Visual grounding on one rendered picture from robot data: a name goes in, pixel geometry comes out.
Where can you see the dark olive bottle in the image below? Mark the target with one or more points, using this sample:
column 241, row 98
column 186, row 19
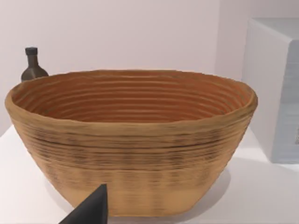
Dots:
column 32, row 67

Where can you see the pale grey box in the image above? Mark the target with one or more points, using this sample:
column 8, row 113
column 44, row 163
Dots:
column 280, row 93

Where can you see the brown woven basket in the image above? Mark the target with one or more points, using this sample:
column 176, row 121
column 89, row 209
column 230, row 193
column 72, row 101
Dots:
column 130, row 149

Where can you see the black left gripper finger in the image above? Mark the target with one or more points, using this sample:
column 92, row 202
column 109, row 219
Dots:
column 93, row 207

